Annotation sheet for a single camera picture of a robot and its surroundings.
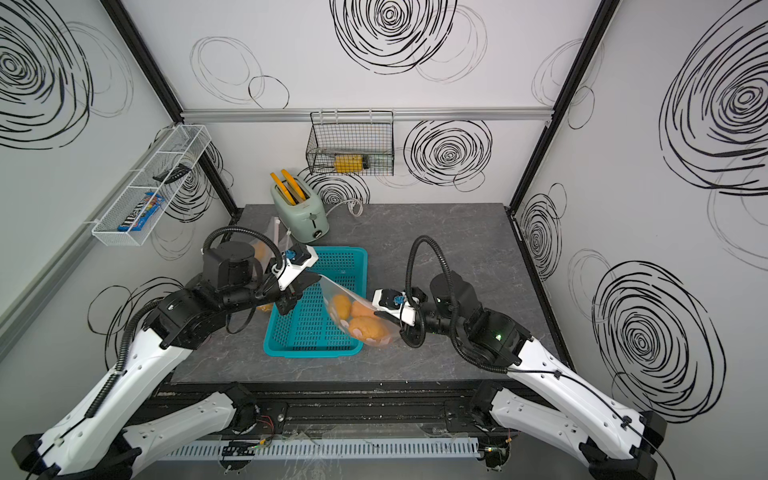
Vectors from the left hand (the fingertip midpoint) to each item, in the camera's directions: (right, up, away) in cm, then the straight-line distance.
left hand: (315, 272), depth 64 cm
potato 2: (+8, -11, +11) cm, 18 cm away
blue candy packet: (-42, +15, +8) cm, 45 cm away
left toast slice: (-19, +23, +33) cm, 45 cm away
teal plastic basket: (-7, -20, +25) cm, 33 cm away
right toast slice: (-17, +25, +38) cm, 49 cm away
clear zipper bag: (-19, +6, +28) cm, 35 cm away
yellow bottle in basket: (+4, +29, +23) cm, 37 cm away
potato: (+4, -10, +13) cm, 17 cm away
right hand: (+15, -7, -2) cm, 16 cm away
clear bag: (0, -6, +14) cm, 15 cm away
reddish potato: (+11, -14, +5) cm, 18 cm away
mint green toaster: (-14, +17, +35) cm, 41 cm away
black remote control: (-41, +26, +17) cm, 51 cm away
